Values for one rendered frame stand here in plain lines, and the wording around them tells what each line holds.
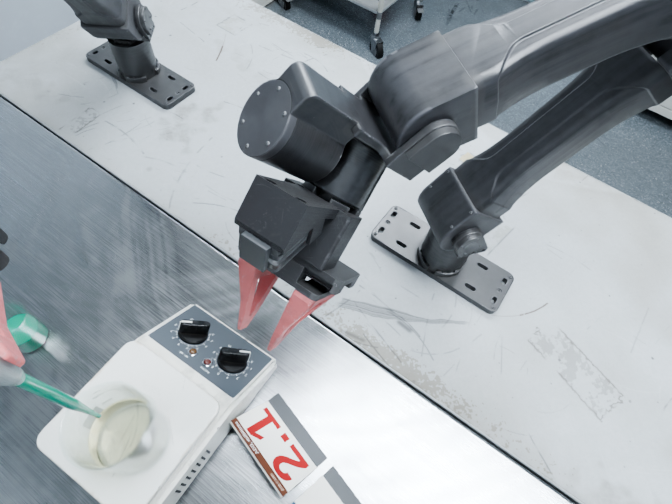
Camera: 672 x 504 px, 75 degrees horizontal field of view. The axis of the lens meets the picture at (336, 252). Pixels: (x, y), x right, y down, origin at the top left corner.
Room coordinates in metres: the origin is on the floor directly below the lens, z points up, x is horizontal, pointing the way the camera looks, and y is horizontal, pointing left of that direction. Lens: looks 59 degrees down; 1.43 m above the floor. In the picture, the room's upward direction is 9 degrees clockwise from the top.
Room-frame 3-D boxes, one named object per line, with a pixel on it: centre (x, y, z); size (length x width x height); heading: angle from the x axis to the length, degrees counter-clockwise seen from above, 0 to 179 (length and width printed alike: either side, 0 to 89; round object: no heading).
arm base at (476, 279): (0.33, -0.15, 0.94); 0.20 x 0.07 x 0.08; 63
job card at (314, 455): (0.06, 0.03, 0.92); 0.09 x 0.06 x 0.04; 48
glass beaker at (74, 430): (0.04, 0.15, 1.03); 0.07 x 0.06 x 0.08; 117
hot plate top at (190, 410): (0.05, 0.16, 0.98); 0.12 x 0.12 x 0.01; 65
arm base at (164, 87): (0.61, 0.39, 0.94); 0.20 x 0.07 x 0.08; 63
